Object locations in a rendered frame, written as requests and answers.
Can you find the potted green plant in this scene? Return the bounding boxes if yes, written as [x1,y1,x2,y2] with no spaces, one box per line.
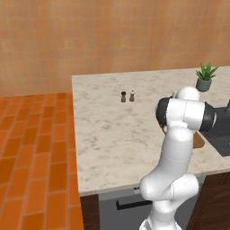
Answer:
[195,61,219,93]

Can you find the black dishwasher handle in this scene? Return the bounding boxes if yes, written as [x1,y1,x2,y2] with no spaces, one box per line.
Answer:
[115,199,154,211]

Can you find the grey dishwasher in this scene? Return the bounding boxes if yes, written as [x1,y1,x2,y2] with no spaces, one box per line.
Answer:
[98,173,208,230]

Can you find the dark wooden cupboard panel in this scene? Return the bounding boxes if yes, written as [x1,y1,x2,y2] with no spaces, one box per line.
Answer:
[80,193,101,230]

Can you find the brown wooden cutting board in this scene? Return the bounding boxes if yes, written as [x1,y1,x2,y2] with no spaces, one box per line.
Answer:
[160,119,206,149]

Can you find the dark wooden cupboard door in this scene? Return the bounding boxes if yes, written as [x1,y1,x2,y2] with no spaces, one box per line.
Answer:
[186,172,230,230]

